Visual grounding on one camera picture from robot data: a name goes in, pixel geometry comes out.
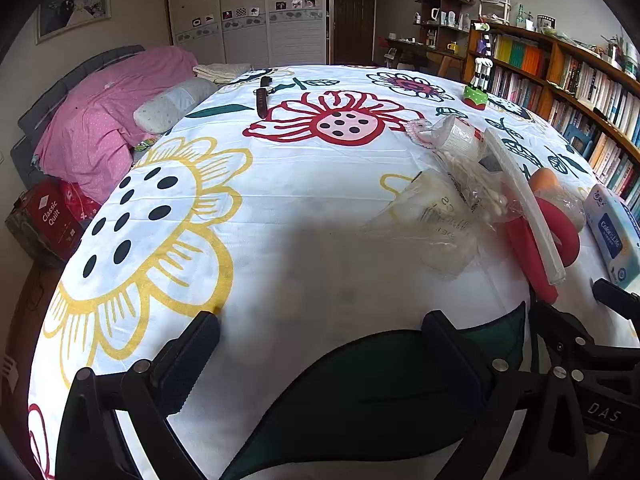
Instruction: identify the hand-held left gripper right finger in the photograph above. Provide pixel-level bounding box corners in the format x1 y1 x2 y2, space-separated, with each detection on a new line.
421 309 593 480

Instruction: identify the pink foam hair roller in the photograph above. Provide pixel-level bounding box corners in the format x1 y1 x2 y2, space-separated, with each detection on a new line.
504 197 582 306

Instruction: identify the small wooden desk shelf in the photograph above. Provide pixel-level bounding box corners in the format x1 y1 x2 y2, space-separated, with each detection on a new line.
413 0 474 49

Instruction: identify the brown leather strap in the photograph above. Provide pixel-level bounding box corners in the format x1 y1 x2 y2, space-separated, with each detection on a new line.
255 76 271 120

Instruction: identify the dark wooden door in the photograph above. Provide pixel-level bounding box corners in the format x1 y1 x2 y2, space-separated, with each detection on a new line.
331 0 377 66

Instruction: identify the wooden bookshelf with books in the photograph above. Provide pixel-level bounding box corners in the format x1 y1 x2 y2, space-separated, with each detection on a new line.
465 20 640 211

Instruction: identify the framed wall photo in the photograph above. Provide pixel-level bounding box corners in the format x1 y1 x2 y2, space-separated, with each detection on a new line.
34 0 112 46

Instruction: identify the pink duvet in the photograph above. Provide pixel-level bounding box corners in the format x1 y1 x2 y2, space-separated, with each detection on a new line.
34 46 200 206

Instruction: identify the grey white pillow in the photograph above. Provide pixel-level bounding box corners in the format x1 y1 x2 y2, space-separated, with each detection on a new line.
133 77 221 136

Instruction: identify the white plastic rack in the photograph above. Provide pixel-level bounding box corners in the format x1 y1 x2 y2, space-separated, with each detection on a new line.
478 0 515 25

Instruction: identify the wooden desk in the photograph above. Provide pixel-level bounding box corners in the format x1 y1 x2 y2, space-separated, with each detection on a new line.
384 37 468 82

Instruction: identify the zebra striped toy figure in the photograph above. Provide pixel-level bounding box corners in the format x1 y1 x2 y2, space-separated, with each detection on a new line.
462 22 496 112

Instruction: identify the orange makeup sponge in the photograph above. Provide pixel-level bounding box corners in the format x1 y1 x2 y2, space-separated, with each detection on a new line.
528 167 561 197

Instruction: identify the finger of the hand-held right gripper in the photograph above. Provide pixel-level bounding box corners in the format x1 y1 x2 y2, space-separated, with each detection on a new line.
530 301 597 363
592 278 640 322

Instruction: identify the clear plastic cup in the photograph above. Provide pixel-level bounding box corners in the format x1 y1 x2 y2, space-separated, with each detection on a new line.
429 115 485 162

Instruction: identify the folded cream blanket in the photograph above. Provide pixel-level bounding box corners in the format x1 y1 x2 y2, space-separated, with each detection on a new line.
193 62 252 84

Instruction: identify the white sliding wardrobe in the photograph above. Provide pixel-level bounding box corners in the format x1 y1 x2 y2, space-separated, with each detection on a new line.
165 0 331 67

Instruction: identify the pink crochet coaster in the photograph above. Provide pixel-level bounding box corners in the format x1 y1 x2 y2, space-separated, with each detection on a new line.
404 118 442 149

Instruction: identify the blue plastic holder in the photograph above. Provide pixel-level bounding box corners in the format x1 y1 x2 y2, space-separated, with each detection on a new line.
562 122 597 157

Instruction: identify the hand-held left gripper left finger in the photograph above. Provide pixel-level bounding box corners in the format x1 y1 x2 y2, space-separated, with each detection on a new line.
56 311 221 480

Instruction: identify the blue pink tissue pack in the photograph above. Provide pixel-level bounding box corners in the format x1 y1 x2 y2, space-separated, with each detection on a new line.
585 183 640 291

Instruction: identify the bag of cotton swabs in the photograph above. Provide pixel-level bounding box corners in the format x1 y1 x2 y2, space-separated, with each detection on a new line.
439 151 522 227

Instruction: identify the red quilt box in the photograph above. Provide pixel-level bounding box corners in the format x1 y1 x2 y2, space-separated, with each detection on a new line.
5 180 102 267

